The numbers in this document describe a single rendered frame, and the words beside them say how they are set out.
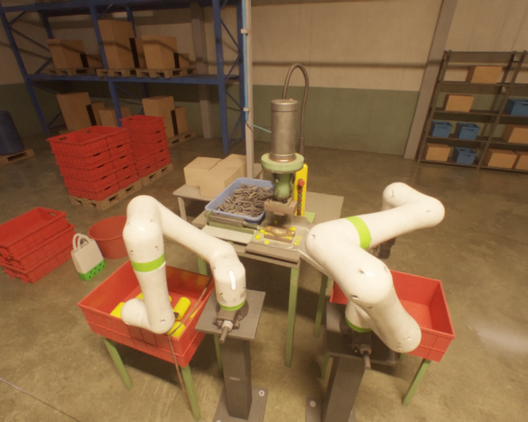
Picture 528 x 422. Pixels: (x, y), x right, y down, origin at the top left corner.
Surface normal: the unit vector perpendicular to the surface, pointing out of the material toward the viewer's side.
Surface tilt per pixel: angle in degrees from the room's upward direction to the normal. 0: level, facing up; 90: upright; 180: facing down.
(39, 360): 0
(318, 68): 90
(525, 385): 0
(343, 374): 90
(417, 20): 90
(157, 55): 90
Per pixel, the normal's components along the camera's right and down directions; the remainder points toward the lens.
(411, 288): -0.34, 0.47
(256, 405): 0.00, -0.87
